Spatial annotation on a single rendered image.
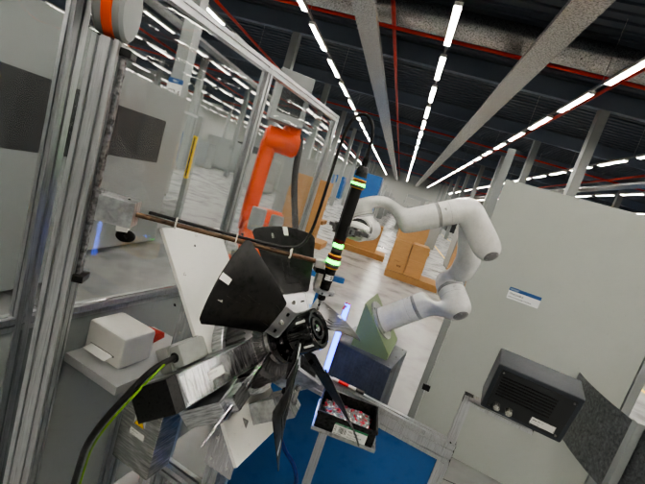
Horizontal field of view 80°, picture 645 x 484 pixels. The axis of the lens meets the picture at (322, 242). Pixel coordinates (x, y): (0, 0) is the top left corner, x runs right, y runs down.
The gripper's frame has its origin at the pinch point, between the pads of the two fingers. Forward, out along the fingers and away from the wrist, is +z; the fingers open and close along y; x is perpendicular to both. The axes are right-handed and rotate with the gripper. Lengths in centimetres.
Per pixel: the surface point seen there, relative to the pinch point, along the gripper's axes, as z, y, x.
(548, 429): -32, -78, -43
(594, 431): -141, -130, -74
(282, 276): 6.0, 12.1, -19.4
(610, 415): -136, -132, -60
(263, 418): 15, 0, -59
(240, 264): 32.7, 11.3, -12.9
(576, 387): -34, -81, -26
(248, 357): 22.6, 7.1, -39.5
